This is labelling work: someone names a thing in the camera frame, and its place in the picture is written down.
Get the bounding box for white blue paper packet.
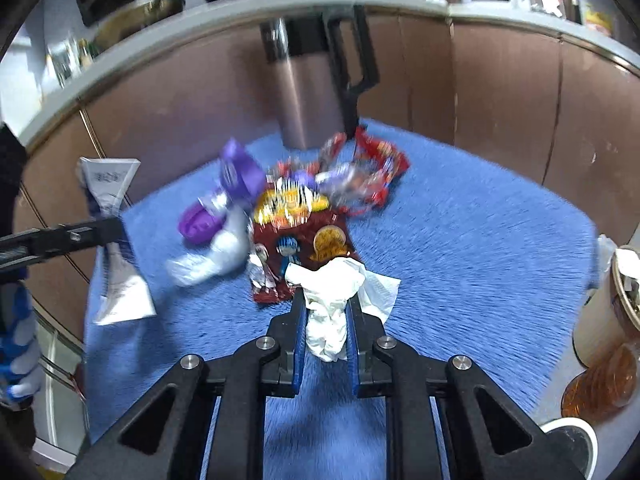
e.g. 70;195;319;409
77;157;156;326

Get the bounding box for white plastic bag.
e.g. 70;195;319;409
165;206;250;287

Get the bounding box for white tissue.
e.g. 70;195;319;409
285;257;401;362

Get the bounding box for purple wrapper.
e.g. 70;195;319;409
215;138;266;210

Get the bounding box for dark red snack bag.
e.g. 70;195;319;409
247;178;359;304

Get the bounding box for purple plastic cup lid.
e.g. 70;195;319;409
178;202;227;245

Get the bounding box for beige trash bin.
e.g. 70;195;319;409
573;234;639;367

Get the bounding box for grey kitchen countertop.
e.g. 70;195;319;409
17;0;639;151

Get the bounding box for left hand blue white glove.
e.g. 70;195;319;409
1;281;43;412

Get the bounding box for white round floor bowl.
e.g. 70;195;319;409
540;417;599;480

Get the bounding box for amber oil bottle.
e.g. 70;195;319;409
561;341;639;425

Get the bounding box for blue terry towel mat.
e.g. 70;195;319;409
85;122;597;479

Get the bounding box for red candy wrapper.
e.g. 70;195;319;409
314;126;410;217

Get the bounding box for brown cabinet fronts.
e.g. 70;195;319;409
12;6;640;340

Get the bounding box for brown black electric kettle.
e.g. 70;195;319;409
260;6;380;151

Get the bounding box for yellow packet on counter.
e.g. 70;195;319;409
584;6;614;38

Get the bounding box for brass wok with handle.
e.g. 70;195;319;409
91;0;186;54

